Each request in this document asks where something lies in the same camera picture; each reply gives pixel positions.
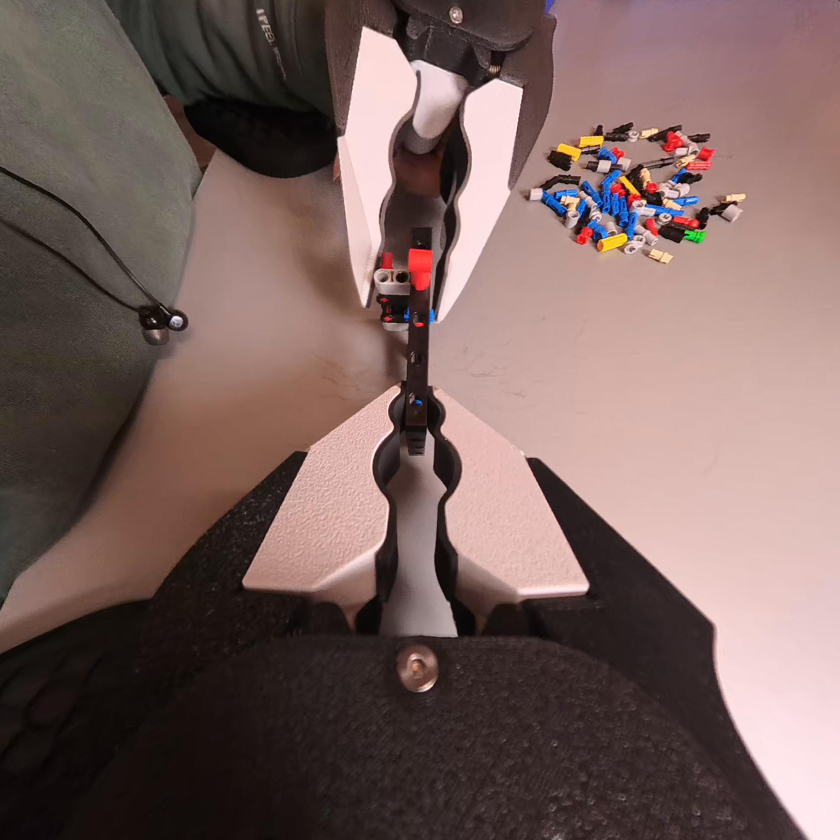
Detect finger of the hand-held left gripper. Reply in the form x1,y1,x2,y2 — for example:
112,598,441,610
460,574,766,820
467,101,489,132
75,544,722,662
433,79,526,324
336,26,421,309

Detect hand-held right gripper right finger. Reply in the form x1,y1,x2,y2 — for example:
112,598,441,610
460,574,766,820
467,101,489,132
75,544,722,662
430,387,589,634

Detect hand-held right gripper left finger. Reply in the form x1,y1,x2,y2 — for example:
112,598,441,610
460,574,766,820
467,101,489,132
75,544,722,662
243,386,403,634

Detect black lego frame assembly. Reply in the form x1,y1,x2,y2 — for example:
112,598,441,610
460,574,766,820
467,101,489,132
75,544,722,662
374,227,437,457

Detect person's left forearm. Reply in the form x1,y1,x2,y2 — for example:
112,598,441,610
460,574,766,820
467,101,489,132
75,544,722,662
108,0,336,112

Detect pile of small lego pieces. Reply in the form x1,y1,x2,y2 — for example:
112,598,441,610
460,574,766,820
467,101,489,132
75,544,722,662
528,121,748,265

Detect person's left hand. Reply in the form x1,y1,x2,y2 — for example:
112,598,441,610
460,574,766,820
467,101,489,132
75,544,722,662
395,146,452,198

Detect black knit cloth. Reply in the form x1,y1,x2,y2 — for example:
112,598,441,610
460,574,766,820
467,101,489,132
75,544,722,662
184,98,339,179
0,600,172,840

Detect black wired earphones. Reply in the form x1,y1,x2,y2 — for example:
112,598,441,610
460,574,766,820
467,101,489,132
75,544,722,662
0,165,190,345

